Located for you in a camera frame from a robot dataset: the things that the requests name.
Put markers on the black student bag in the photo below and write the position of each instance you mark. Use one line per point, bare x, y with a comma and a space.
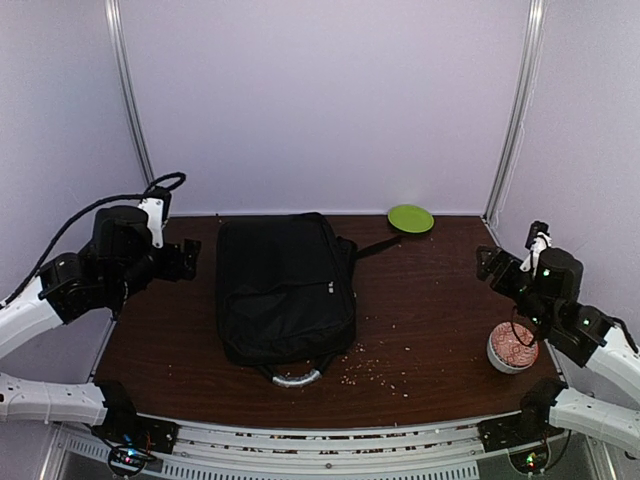
285, 302

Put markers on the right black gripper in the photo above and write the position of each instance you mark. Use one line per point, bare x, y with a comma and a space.
498, 256

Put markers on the left aluminium frame post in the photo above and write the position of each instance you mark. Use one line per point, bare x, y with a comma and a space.
118, 41

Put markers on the green plate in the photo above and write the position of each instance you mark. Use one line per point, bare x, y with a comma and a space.
410, 219

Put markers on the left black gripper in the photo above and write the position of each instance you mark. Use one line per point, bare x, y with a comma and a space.
171, 270

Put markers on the right aluminium frame post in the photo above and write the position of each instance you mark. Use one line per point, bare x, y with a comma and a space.
515, 128

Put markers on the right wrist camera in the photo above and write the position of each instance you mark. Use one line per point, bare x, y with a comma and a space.
551, 272

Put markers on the red patterned white bowl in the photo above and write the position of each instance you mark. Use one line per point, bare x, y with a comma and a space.
508, 349

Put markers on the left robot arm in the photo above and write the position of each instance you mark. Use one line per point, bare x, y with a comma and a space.
56, 292

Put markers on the aluminium frame post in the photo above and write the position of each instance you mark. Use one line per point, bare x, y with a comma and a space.
118, 41
515, 128

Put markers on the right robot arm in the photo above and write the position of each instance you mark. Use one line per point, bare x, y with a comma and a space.
593, 340

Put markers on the front aluminium rail base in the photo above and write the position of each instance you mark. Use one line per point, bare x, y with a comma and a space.
444, 450

